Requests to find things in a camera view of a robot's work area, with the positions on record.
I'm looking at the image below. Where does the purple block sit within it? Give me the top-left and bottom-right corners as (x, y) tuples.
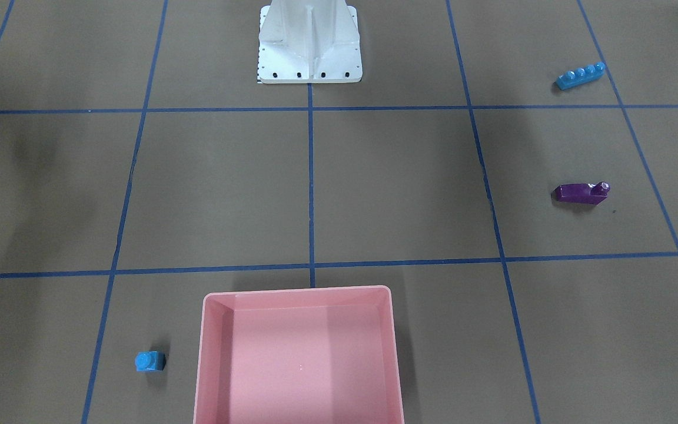
(553, 181), (610, 205)

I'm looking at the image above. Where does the small blue block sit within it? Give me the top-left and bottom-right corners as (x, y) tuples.
(134, 350), (166, 373)

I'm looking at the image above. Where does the pink plastic box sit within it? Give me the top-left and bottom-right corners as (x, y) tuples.
(192, 285), (406, 423)

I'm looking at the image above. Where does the long blue studded block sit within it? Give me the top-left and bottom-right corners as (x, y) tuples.
(555, 62), (606, 91)

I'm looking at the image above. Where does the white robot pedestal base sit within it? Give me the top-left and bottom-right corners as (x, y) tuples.
(257, 1), (363, 84)

